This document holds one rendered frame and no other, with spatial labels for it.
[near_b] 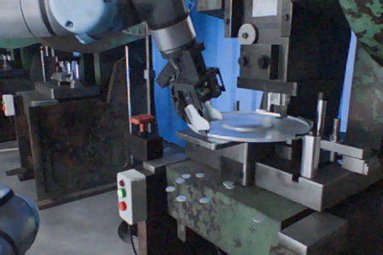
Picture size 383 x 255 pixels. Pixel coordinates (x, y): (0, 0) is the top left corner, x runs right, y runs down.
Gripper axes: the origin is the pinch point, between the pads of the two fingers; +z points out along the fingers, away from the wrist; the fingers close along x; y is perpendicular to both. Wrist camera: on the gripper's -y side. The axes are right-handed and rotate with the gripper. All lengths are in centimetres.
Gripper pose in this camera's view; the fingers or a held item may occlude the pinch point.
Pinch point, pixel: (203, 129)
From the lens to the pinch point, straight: 73.9
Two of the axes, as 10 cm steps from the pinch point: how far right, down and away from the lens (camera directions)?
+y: 6.5, 1.9, -7.3
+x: 6.9, -5.5, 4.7
